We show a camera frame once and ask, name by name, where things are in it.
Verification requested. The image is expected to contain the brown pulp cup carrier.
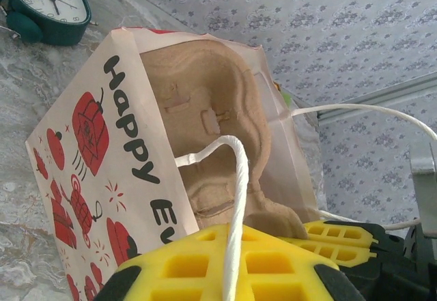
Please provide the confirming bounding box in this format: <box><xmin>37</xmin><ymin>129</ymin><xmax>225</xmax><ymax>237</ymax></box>
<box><xmin>139</xmin><ymin>39</ymin><xmax>310</xmax><ymax>241</ymax></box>

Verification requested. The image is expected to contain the aluminium side rail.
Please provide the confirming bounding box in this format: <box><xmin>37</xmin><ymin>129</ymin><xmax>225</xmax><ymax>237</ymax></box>
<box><xmin>315</xmin><ymin>72</ymin><xmax>437</xmax><ymax>124</ymax></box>

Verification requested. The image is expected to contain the teal alarm clock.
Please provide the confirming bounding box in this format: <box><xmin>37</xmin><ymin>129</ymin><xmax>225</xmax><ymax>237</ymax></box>
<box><xmin>0</xmin><ymin>0</ymin><xmax>92</xmax><ymax>46</ymax></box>

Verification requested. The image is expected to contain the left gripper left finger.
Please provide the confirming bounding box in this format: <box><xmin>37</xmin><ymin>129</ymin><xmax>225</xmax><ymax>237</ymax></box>
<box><xmin>91</xmin><ymin>224</ymin><xmax>368</xmax><ymax>301</ymax></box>

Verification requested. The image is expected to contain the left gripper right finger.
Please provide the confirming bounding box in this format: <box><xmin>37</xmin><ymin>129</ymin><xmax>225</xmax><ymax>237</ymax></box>
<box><xmin>302</xmin><ymin>220</ymin><xmax>431</xmax><ymax>301</ymax></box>

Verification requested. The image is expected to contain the red white paper gift bag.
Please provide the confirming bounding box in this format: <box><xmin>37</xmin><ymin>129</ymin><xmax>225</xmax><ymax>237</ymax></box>
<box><xmin>25</xmin><ymin>26</ymin><xmax>437</xmax><ymax>301</ymax></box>

